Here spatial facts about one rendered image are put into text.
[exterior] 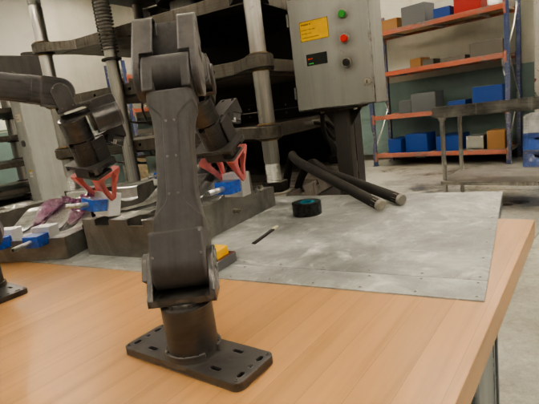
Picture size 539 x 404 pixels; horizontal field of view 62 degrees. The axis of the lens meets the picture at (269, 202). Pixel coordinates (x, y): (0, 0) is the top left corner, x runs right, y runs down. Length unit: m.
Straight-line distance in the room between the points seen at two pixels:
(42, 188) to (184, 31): 4.69
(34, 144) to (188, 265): 4.79
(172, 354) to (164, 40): 0.44
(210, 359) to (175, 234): 0.15
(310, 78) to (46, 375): 1.33
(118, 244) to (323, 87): 0.95
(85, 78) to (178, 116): 8.46
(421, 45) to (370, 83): 6.25
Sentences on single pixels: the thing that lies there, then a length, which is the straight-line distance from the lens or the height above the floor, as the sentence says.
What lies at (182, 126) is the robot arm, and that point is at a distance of 0.60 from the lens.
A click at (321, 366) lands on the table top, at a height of 0.80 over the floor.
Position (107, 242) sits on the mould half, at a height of 0.83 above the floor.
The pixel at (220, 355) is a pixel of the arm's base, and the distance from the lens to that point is 0.57.
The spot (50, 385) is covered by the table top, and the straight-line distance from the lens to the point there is 0.64.
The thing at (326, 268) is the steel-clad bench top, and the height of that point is 0.80.
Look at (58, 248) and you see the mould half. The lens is 1.20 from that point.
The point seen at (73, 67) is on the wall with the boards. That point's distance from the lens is 9.00.
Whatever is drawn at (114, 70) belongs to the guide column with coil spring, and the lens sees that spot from 2.14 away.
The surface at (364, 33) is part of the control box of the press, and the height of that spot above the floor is 1.30.
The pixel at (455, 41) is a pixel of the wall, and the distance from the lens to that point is 7.67.
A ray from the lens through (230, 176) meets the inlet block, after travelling 1.01.
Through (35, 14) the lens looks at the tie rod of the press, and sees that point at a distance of 2.49.
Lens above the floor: 1.09
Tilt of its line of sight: 11 degrees down
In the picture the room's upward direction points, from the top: 7 degrees counter-clockwise
